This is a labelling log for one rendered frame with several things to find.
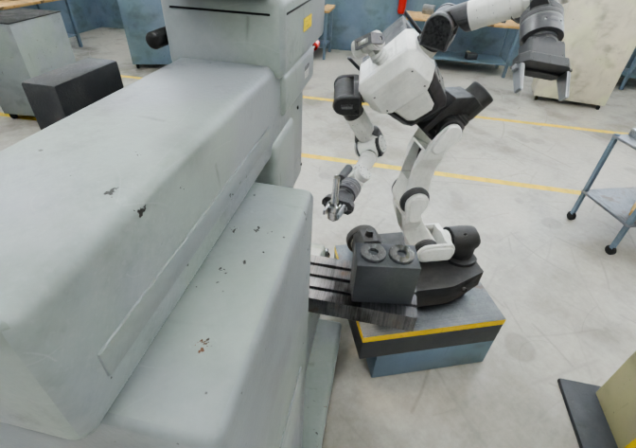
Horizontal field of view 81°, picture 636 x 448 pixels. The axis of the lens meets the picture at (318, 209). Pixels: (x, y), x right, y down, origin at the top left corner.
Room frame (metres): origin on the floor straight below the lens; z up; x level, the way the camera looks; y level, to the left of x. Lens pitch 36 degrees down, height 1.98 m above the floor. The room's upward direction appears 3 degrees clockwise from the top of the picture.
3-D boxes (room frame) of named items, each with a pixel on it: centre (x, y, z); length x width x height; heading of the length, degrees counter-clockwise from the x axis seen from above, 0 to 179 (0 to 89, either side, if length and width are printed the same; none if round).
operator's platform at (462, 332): (1.52, -0.57, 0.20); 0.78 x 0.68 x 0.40; 102
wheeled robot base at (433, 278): (1.52, -0.57, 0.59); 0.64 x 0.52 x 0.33; 102
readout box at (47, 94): (0.81, 0.55, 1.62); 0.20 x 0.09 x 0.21; 171
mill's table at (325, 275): (1.06, 0.22, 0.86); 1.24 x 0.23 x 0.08; 81
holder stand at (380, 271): (0.96, -0.25, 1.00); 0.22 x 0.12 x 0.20; 91
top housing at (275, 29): (1.04, 0.18, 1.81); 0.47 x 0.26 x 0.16; 171
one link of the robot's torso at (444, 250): (1.53, -0.61, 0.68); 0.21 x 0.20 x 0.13; 102
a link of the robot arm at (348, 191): (1.18, -0.09, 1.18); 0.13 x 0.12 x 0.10; 68
